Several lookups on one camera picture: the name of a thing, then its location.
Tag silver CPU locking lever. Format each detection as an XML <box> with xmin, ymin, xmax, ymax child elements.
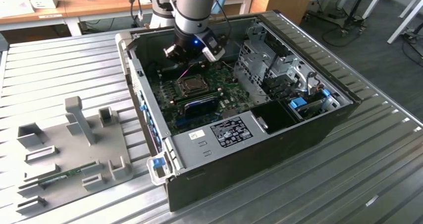
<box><xmin>175</xmin><ymin>64</ymin><xmax>194</xmax><ymax>82</ymax></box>

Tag silver green CPU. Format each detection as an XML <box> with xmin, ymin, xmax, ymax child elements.
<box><xmin>184</xmin><ymin>78</ymin><xmax>206</xmax><ymax>90</ymax></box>

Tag silver socket cover frame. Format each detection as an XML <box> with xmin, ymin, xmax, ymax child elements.
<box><xmin>177</xmin><ymin>74</ymin><xmax>212</xmax><ymax>96</ymax></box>

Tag CPU socket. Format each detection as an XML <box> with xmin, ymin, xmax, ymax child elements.
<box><xmin>175</xmin><ymin>73</ymin><xmax>214</xmax><ymax>98</ymax></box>

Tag RAM slot white latches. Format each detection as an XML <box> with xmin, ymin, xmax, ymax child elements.
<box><xmin>171</xmin><ymin>93</ymin><xmax>222</xmax><ymax>106</ymax></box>
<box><xmin>170</xmin><ymin>89</ymin><xmax>221</xmax><ymax>102</ymax></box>

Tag RAM slot black latches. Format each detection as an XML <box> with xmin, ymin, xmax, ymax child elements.
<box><xmin>173</xmin><ymin>95</ymin><xmax>222</xmax><ymax>107</ymax></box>
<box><xmin>171</xmin><ymin>91</ymin><xmax>221</xmax><ymax>104</ymax></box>

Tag silver perforated drive cage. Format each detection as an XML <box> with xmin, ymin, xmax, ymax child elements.
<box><xmin>233</xmin><ymin>19</ymin><xmax>320</xmax><ymax>103</ymax></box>

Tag green motherboard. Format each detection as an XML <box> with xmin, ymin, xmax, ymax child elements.
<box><xmin>146</xmin><ymin>60</ymin><xmax>265</xmax><ymax>135</ymax></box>

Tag black graphics card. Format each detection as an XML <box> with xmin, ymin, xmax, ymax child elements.
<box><xmin>177</xmin><ymin>96</ymin><xmax>221</xmax><ymax>119</ymax></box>

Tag wooden top desk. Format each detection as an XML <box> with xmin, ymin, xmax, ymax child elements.
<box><xmin>61</xmin><ymin>0</ymin><xmax>257</xmax><ymax>24</ymax></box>
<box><xmin>0</xmin><ymin>0</ymin><xmax>81</xmax><ymax>38</ymax></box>

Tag wooden cabinet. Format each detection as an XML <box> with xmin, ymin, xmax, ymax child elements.
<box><xmin>249</xmin><ymin>0</ymin><xmax>316</xmax><ymax>26</ymax></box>

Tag hard disk in blue carrier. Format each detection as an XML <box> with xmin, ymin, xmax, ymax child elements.
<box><xmin>286</xmin><ymin>97</ymin><xmax>330</xmax><ymax>122</ymax></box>

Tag grey power supply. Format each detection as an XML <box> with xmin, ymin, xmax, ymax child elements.
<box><xmin>167</xmin><ymin>111</ymin><xmax>269</xmax><ymax>169</ymax></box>

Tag blue case release latch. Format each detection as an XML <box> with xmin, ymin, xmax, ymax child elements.
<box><xmin>149</xmin><ymin>157</ymin><xmax>165</xmax><ymax>170</ymax></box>

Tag black grey PC case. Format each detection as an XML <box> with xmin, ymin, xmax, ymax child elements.
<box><xmin>114</xmin><ymin>10</ymin><xmax>380</xmax><ymax>212</ymax></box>

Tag black wheeled stand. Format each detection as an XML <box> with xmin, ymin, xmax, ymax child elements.
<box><xmin>302</xmin><ymin>0</ymin><xmax>369</xmax><ymax>38</ymax></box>

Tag grey parts rack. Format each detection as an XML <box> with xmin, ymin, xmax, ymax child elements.
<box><xmin>14</xmin><ymin>96</ymin><xmax>135</xmax><ymax>216</ymax></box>

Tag white paper sheets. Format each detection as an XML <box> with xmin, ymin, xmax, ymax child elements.
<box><xmin>0</xmin><ymin>0</ymin><xmax>35</xmax><ymax>18</ymax></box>

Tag green RAM stick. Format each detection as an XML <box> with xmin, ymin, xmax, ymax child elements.
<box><xmin>37</xmin><ymin>162</ymin><xmax>98</xmax><ymax>185</ymax></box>

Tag white tape strip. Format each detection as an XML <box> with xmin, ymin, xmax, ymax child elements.
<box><xmin>364</xmin><ymin>193</ymin><xmax>380</xmax><ymax>208</ymax></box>

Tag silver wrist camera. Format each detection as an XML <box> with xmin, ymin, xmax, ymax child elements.
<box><xmin>200</xmin><ymin>29</ymin><xmax>228</xmax><ymax>63</ymax></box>

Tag black camera cable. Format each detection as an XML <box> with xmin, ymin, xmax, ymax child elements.
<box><xmin>210</xmin><ymin>0</ymin><xmax>232</xmax><ymax>44</ymax></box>

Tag hanging cable white plug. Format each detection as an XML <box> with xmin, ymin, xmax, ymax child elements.
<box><xmin>135</xmin><ymin>0</ymin><xmax>149</xmax><ymax>28</ymax></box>

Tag multicolour wire bundle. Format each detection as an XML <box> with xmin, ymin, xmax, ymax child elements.
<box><xmin>305</xmin><ymin>71</ymin><xmax>326</xmax><ymax>96</ymax></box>

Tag black floor cable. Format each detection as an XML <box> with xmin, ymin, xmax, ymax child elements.
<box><xmin>400</xmin><ymin>34</ymin><xmax>423</xmax><ymax>68</ymax></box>
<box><xmin>321</xmin><ymin>23</ymin><xmax>361</xmax><ymax>48</ymax></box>

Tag blue disk bay rail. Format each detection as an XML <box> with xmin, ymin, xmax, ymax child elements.
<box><xmin>320</xmin><ymin>89</ymin><xmax>340</xmax><ymax>110</ymax></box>

